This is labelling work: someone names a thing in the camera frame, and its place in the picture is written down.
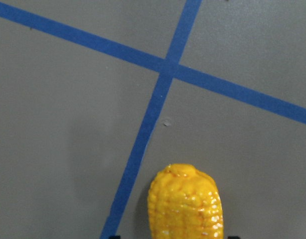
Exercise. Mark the yellow corn cob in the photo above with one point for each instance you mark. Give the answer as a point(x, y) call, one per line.
point(184, 203)

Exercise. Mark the brown paper table cover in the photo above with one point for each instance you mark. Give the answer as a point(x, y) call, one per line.
point(70, 115)

